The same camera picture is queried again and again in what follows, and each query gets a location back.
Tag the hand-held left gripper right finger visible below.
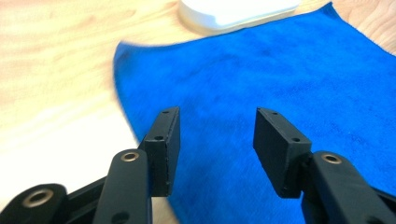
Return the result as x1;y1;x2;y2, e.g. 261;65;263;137
252;106;396;224

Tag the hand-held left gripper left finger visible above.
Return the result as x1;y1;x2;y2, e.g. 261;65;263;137
92;106;181;224

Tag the blue cloth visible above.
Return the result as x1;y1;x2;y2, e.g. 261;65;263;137
112;2;396;224

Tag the white round dish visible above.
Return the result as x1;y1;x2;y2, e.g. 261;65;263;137
177;0;303;35

